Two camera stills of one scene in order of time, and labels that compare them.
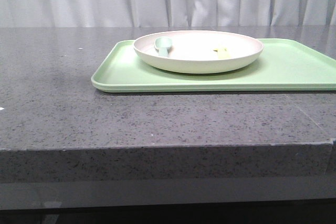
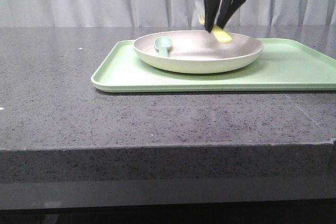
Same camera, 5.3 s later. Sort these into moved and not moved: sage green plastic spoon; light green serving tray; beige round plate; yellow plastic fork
Moved: yellow plastic fork
Not moved: light green serving tray; beige round plate; sage green plastic spoon
